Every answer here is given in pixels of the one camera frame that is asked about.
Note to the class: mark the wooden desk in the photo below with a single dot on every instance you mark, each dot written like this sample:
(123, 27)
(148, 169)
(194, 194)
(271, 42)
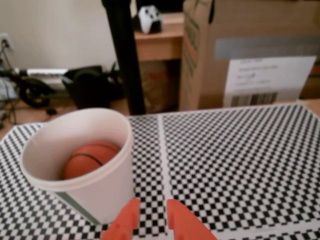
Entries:
(160, 45)

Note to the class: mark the white wall outlet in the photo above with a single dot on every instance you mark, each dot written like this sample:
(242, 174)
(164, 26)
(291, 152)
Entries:
(5, 38)

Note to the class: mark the black scooter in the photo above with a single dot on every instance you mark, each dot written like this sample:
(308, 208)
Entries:
(35, 92)

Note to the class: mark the black vertical pole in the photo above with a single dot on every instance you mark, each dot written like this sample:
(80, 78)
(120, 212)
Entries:
(127, 62)

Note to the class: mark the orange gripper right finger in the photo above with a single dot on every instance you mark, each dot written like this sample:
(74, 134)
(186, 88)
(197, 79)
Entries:
(185, 222)

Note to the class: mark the black bag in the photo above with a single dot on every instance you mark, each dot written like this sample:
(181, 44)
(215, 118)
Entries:
(92, 87)

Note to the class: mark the cream paper cup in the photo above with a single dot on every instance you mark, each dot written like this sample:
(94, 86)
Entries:
(105, 195)

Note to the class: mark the white shipping label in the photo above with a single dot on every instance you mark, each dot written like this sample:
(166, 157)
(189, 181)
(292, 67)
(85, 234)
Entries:
(270, 80)

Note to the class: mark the brown cardboard box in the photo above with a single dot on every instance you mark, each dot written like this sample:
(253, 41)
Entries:
(250, 20)

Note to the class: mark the small orange basketball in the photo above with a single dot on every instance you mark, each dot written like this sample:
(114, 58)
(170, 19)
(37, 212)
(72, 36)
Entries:
(85, 162)

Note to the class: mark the translucent plastic bag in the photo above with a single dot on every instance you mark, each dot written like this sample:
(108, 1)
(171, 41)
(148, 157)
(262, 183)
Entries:
(157, 85)

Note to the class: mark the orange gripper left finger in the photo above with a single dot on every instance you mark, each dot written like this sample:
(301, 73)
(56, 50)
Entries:
(125, 222)

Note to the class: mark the white game controller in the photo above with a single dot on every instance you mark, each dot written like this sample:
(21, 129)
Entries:
(150, 17)

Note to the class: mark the grey tape strip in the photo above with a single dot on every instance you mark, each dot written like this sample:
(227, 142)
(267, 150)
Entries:
(262, 47)

